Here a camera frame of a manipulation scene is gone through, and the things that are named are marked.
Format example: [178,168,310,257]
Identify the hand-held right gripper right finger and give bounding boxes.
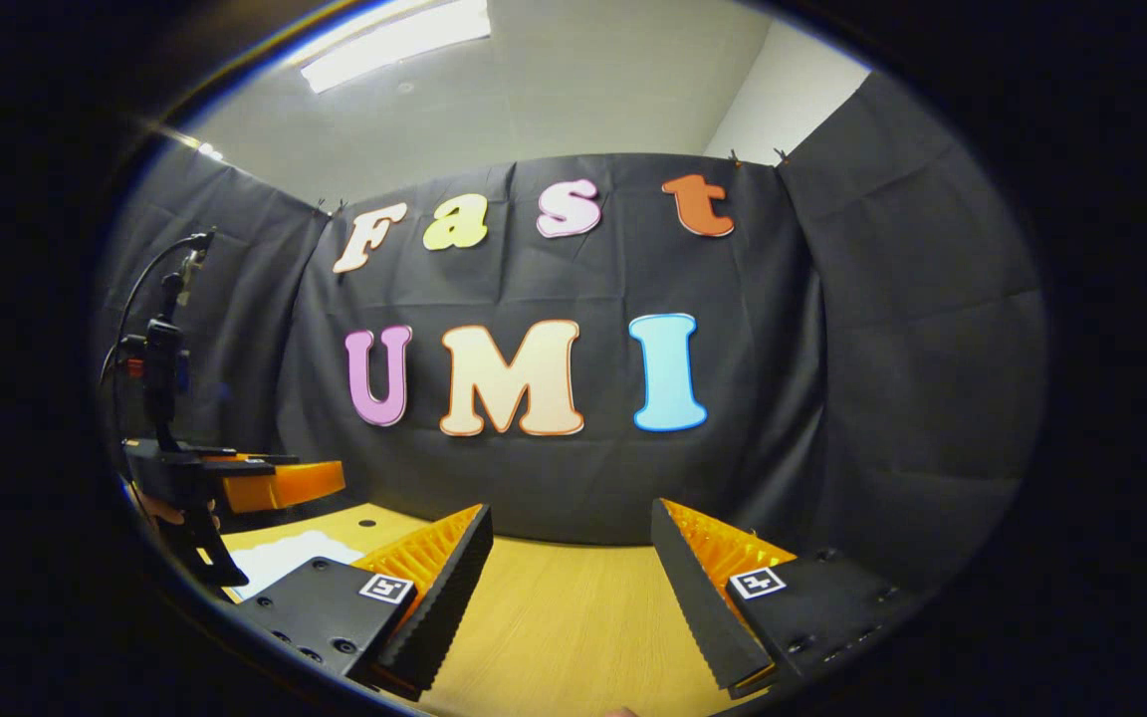
[650,496,918,700]

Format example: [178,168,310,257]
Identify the black cable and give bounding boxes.
[99,231,216,439]

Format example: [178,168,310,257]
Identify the light blue suitcase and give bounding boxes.
[228,530,367,600]

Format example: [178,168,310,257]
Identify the ceiling light panel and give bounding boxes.
[300,0,492,94]

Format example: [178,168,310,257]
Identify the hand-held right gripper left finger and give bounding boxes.
[235,503,495,703]

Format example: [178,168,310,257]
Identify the black backdrop cloth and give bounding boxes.
[96,70,1047,589]

